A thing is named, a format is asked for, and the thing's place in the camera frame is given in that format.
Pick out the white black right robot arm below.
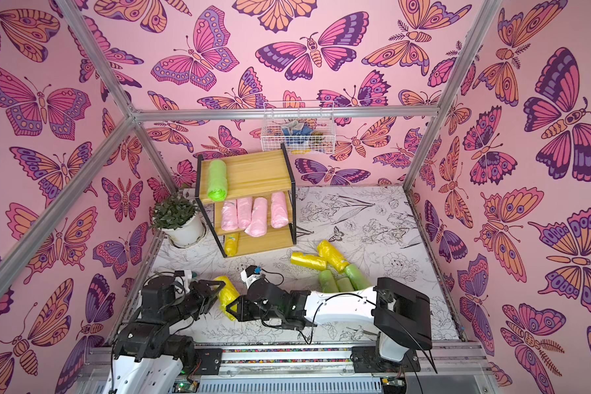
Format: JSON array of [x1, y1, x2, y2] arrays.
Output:
[[225, 275, 433, 363]]

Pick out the blue items in basket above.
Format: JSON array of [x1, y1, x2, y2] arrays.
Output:
[[281, 121, 315, 139]]

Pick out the green bag roll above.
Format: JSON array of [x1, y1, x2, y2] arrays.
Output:
[[344, 264, 372, 291], [207, 159, 228, 202]]

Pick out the green bag roll right two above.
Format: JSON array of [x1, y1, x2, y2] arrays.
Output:
[[336, 277, 355, 292]]

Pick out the yellow bag roll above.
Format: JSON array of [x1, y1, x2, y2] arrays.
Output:
[[290, 252, 328, 272], [317, 240, 350, 274], [214, 276, 240, 321], [224, 232, 240, 257]]

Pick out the wooden three-tier shelf black frame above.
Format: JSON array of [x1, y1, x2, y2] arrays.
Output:
[[195, 146, 297, 258]]

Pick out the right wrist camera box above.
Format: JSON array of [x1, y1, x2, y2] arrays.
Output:
[[241, 265, 265, 289]]

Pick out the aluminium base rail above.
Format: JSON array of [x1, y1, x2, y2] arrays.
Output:
[[70, 342, 500, 393]]

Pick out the white wire wall basket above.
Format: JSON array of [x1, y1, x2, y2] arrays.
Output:
[[259, 98, 337, 155]]

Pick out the potted green plant white pot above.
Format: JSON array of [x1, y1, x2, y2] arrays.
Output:
[[152, 191, 206, 249]]

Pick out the pink bag roll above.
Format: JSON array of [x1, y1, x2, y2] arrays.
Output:
[[271, 191, 290, 229], [245, 197, 268, 238], [236, 197, 254, 230], [221, 200, 239, 231]]

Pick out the green bag roll right one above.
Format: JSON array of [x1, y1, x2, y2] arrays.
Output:
[[318, 270, 339, 293]]

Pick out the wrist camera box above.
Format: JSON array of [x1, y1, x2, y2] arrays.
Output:
[[241, 265, 265, 289], [174, 270, 194, 282]]

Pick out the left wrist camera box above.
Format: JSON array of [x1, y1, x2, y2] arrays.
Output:
[[174, 270, 194, 282]]

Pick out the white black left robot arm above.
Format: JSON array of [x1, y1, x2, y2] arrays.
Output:
[[103, 273, 226, 393]]

